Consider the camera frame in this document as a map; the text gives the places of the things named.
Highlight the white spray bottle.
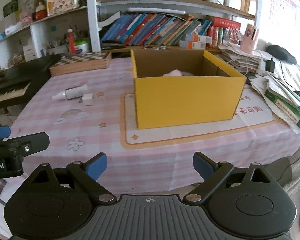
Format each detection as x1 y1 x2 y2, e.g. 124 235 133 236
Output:
52 85 88 101

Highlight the white charger plug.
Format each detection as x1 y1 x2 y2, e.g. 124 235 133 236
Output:
79 93 94 105

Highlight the yellow cardboard box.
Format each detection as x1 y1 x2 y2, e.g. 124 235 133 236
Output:
130 49 246 129

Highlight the pink plush toy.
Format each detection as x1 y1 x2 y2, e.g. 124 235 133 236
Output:
163 69 183 76

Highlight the black electronic keyboard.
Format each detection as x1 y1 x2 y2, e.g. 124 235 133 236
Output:
0 54 62 108

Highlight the pink checked tablecloth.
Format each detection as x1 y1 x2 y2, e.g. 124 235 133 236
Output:
11 58 300 195

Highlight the white paper placemat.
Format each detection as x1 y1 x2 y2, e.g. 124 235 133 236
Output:
120 86 280 150

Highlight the wooden chess board box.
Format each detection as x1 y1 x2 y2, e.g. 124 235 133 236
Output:
50 52 112 76

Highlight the green thick book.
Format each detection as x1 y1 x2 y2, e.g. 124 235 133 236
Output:
264 90 300 128

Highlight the green lid white jar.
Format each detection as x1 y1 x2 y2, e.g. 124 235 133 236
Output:
74 39 90 55

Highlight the black power adapter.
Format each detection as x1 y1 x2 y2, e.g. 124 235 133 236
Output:
265 60 275 73

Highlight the white bookshelf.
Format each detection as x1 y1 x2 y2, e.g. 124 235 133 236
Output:
0 0 256 60

